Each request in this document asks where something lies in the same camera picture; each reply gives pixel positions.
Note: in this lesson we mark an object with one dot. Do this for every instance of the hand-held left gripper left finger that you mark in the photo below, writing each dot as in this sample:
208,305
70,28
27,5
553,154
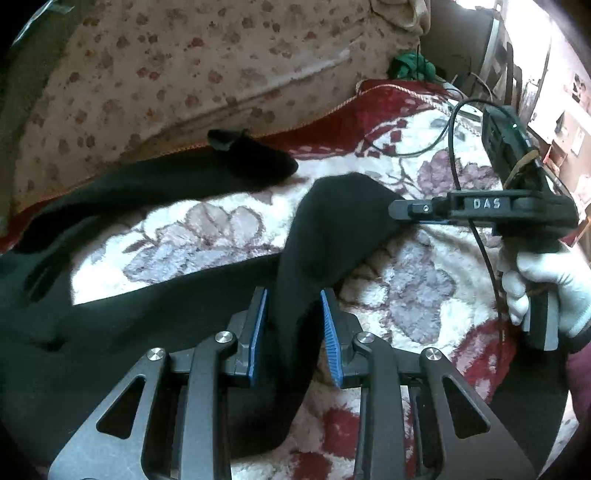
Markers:
258,332

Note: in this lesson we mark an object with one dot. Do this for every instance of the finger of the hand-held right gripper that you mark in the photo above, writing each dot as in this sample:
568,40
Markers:
415,210

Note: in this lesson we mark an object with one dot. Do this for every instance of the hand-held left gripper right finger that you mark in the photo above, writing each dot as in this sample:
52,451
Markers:
330,332

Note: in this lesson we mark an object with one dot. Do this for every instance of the black pants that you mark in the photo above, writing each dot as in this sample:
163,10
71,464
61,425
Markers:
138,323

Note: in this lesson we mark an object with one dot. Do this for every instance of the person's right forearm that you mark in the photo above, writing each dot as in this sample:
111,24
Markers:
582,374

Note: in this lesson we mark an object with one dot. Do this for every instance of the person's right hand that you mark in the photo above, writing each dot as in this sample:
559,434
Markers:
549,272

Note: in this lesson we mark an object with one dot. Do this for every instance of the red white floral blanket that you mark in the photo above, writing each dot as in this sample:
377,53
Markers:
207,240

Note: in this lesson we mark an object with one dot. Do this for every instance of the green cloth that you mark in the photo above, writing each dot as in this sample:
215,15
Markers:
411,67

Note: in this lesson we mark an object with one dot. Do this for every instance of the wooden furniture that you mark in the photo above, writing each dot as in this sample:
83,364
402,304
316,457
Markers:
501,55

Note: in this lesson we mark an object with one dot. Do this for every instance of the cream pillow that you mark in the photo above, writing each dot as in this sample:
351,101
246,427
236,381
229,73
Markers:
401,14

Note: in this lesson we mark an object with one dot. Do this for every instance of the beige floral pillow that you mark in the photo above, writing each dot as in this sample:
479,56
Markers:
184,69

